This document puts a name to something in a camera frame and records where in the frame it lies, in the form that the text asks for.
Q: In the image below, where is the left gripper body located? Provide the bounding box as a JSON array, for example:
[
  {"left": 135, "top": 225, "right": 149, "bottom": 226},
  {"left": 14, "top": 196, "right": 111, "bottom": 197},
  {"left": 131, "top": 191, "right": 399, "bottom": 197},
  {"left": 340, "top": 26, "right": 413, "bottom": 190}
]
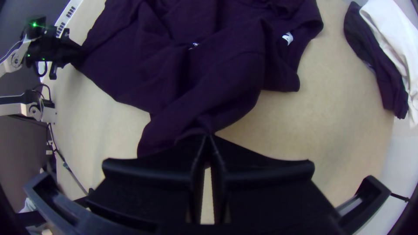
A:
[{"left": 42, "top": 28, "right": 84, "bottom": 71}]

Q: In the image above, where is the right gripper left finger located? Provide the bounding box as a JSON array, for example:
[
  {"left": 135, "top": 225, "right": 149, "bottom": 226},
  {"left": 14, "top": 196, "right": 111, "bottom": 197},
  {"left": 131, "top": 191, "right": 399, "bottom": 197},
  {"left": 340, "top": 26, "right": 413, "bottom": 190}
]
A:
[{"left": 86, "top": 134, "right": 208, "bottom": 226}]

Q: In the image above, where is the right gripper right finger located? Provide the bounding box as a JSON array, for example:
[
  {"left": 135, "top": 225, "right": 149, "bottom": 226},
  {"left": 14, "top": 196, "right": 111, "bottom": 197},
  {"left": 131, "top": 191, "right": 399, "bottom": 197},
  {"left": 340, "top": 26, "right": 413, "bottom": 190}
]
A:
[{"left": 209, "top": 134, "right": 337, "bottom": 226}]

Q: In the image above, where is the dark t-shirt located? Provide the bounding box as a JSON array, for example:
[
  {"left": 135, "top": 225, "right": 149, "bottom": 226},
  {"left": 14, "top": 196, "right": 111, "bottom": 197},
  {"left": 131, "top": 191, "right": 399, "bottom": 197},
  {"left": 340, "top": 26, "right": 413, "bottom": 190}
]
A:
[{"left": 77, "top": 0, "right": 324, "bottom": 158}]

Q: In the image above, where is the white laundry basket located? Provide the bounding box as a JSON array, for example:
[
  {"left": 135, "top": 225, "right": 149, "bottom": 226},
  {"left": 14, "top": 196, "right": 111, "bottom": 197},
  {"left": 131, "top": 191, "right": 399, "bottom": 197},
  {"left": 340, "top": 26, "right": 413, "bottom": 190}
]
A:
[{"left": 54, "top": 0, "right": 84, "bottom": 37}]

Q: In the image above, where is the pile of folded clothes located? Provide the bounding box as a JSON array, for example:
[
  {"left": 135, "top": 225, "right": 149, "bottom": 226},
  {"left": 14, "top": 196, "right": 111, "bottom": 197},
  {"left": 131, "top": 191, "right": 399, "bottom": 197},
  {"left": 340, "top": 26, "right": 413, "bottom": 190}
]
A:
[{"left": 343, "top": 0, "right": 418, "bottom": 127}]

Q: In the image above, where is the black cable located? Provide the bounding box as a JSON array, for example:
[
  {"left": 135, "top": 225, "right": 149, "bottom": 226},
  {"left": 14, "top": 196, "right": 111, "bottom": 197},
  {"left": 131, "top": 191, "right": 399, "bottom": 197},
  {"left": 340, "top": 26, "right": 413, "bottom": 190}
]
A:
[{"left": 47, "top": 122, "right": 89, "bottom": 195}]

